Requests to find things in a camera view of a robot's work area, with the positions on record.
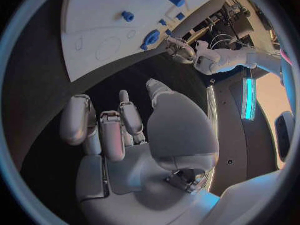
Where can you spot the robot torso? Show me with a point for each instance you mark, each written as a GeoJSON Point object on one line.
{"type": "Point", "coordinates": [234, 135]}

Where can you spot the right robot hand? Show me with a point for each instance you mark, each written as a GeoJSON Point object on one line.
{"type": "Point", "coordinates": [140, 181]}

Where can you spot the blue gear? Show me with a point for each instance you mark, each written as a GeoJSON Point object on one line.
{"type": "Point", "coordinates": [152, 38]}

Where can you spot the small blue block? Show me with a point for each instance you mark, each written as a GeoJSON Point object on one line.
{"type": "Point", "coordinates": [180, 16]}
{"type": "Point", "coordinates": [162, 22]}

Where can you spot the white task board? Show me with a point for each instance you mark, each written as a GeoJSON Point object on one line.
{"type": "Point", "coordinates": [93, 13]}

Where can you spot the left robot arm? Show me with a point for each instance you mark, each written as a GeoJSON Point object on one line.
{"type": "Point", "coordinates": [234, 58]}

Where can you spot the small blue peg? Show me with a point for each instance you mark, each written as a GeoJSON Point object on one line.
{"type": "Point", "coordinates": [168, 32]}

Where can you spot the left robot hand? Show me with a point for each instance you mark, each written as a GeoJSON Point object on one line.
{"type": "Point", "coordinates": [181, 49]}

